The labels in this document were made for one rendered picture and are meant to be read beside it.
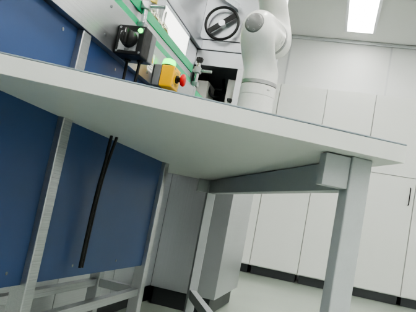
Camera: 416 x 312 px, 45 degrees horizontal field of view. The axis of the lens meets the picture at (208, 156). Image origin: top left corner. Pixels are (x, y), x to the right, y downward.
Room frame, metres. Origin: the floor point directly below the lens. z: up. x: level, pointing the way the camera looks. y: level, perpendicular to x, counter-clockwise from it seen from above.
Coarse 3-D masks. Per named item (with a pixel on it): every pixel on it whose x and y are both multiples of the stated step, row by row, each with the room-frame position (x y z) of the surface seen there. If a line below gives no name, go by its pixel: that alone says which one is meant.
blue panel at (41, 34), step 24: (0, 0) 0.87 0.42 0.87; (24, 0) 0.93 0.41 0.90; (0, 24) 0.89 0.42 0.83; (24, 24) 0.95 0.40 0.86; (48, 24) 1.02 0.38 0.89; (0, 48) 0.90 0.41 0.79; (24, 48) 0.97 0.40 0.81; (48, 48) 1.04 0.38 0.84; (72, 48) 1.13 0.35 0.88; (96, 48) 1.23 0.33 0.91; (96, 72) 1.25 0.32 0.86; (120, 72) 1.38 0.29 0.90
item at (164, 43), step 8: (120, 0) 1.29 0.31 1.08; (128, 0) 1.34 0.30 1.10; (136, 0) 1.38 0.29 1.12; (128, 8) 1.34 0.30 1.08; (136, 8) 1.39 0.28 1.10; (136, 16) 1.41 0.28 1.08; (152, 16) 1.50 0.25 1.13; (136, 24) 1.41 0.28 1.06; (152, 24) 1.52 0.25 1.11; (152, 32) 1.54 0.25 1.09; (160, 32) 1.59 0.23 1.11; (160, 40) 1.61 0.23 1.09; (168, 40) 1.67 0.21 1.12; (160, 48) 1.62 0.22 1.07; (168, 48) 1.69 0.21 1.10; (176, 48) 1.76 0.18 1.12; (168, 56) 1.70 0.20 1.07; (176, 56) 1.78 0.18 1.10; (184, 56) 1.85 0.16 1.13; (176, 64) 1.79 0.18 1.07; (184, 64) 1.87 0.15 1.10; (192, 64) 1.96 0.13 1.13; (184, 72) 1.89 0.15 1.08
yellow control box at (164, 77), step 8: (160, 64) 1.54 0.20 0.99; (160, 72) 1.54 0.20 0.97; (168, 72) 1.53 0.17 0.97; (176, 72) 1.55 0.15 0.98; (152, 80) 1.54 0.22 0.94; (160, 80) 1.54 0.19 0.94; (168, 80) 1.53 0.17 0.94; (176, 80) 1.55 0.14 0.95; (168, 88) 1.55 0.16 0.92; (176, 88) 1.58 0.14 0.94
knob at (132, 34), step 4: (124, 28) 1.23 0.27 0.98; (128, 28) 1.23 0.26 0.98; (124, 32) 1.23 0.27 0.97; (128, 32) 1.23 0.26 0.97; (132, 32) 1.24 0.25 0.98; (120, 36) 1.24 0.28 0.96; (124, 36) 1.23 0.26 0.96; (128, 36) 1.24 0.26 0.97; (132, 36) 1.24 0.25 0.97; (136, 36) 1.25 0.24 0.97; (120, 40) 1.24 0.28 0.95; (124, 40) 1.23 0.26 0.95; (128, 40) 1.24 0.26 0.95; (132, 40) 1.24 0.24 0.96; (136, 40) 1.25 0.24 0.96; (124, 44) 1.24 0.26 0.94; (128, 44) 1.24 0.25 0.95; (132, 44) 1.25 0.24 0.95
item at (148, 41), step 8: (120, 24) 1.27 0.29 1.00; (120, 32) 1.27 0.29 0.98; (136, 32) 1.26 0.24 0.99; (144, 32) 1.25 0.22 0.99; (144, 40) 1.25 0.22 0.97; (152, 40) 1.30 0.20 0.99; (120, 48) 1.27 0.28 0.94; (128, 48) 1.26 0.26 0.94; (136, 48) 1.25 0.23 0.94; (144, 48) 1.26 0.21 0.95; (152, 48) 1.31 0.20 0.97; (120, 56) 1.29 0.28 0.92; (128, 56) 1.28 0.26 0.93; (136, 56) 1.27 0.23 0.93; (144, 56) 1.27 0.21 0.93; (152, 56) 1.32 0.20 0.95; (144, 64) 1.33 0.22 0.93
